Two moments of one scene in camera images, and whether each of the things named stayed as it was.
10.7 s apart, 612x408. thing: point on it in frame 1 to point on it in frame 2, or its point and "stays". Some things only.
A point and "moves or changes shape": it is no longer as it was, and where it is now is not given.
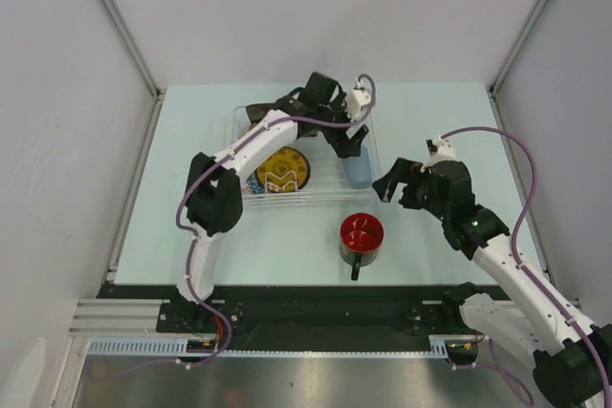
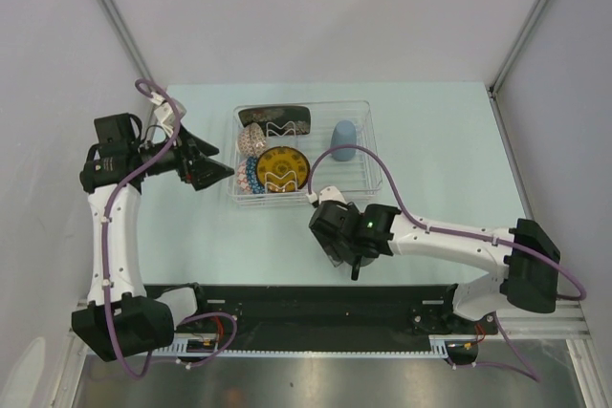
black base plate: (295, 311) stays
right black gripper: (403, 171) to (331, 249)
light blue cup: (360, 169) moves or changes shape
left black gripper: (343, 145) to (204, 171)
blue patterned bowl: (257, 187) stays
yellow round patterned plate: (288, 170) stays
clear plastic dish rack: (309, 172) stays
